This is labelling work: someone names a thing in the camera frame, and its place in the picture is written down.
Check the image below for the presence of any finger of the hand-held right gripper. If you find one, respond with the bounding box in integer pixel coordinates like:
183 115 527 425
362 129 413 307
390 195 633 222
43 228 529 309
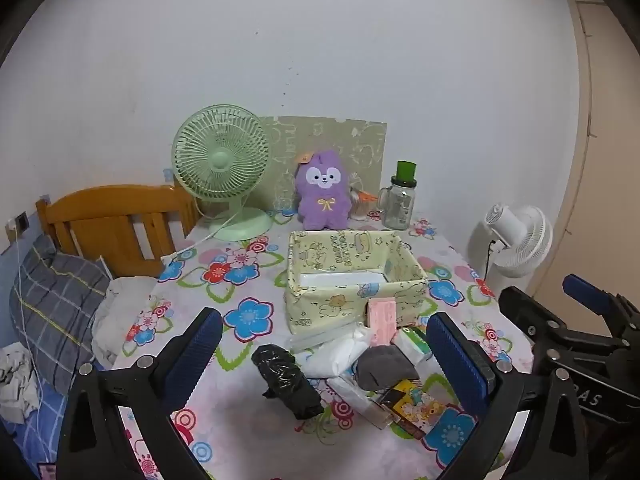
498 286 626 373
562 274 640 331

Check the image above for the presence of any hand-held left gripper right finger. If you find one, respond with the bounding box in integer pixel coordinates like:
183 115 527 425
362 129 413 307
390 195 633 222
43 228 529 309
426 311 591 480

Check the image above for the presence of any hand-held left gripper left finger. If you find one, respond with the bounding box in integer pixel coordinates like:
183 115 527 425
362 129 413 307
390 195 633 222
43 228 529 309
56 306 224 480

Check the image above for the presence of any green and white tissue packet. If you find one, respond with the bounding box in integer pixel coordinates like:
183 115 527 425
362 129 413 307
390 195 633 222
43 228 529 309
392 327 433 366

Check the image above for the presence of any colourful cartoon packet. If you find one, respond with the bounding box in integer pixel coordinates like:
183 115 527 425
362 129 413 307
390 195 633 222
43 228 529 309
377 379 448 442

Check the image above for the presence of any grey sock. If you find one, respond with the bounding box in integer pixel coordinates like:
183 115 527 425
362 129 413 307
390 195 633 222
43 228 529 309
354 345 421 393

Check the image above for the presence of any pink packet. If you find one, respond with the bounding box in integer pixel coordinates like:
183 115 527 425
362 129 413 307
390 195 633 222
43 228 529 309
366 297 399 347

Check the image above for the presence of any black plastic bag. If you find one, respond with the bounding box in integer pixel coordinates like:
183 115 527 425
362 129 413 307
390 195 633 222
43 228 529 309
251 344 326 421

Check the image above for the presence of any clear plastic bag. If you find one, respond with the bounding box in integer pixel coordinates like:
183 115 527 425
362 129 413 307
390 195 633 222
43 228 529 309
289 327 361 356

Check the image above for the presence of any yellow fabric storage box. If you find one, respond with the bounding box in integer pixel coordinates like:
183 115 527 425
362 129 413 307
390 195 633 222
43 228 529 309
284 229 430 336

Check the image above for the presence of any white floor fan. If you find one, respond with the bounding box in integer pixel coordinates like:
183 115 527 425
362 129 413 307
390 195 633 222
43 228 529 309
467 203 554 298

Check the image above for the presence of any white bedding cloth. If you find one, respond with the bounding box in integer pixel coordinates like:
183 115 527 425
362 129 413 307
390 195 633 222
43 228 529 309
91 276 161 367

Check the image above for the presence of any floral tablecloth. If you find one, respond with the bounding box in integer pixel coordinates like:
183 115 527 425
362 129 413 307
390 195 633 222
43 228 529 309
107 205 538 480

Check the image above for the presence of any beige door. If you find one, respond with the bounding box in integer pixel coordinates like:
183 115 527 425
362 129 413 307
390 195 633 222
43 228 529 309
525 0 640 306

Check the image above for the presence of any grey plaid pillow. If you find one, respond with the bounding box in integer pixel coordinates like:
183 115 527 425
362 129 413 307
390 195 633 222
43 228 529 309
9 234 112 395

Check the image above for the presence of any wooden bed headboard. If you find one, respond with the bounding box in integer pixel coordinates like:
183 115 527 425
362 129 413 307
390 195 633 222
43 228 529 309
35 184 201 278

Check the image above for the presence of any glass jar with green lid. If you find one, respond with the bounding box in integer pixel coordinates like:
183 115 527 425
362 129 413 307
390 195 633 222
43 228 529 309
378 160 418 231

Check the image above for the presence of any small orange-lid container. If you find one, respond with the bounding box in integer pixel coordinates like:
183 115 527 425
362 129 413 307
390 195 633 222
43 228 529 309
349 182 378 222

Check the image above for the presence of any crumpled white grey cloth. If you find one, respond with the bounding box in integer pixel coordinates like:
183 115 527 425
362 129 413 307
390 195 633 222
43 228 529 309
0 344 42 423

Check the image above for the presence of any blue bed sheet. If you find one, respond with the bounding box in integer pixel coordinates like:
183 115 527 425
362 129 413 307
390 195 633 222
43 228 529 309
0 380 76 480

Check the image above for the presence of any green desk fan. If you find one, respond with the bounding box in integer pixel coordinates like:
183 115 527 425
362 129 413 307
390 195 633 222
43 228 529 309
171 104 274 241

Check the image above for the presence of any purple plush toy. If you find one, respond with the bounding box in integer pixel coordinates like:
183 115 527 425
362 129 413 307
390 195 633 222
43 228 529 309
294 147 353 231

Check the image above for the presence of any green cartoon print board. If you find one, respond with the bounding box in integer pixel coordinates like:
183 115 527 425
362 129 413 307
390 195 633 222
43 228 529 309
261 115 389 212

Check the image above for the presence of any white fan power cable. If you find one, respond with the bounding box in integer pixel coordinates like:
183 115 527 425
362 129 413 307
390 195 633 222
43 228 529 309
162 210 241 263

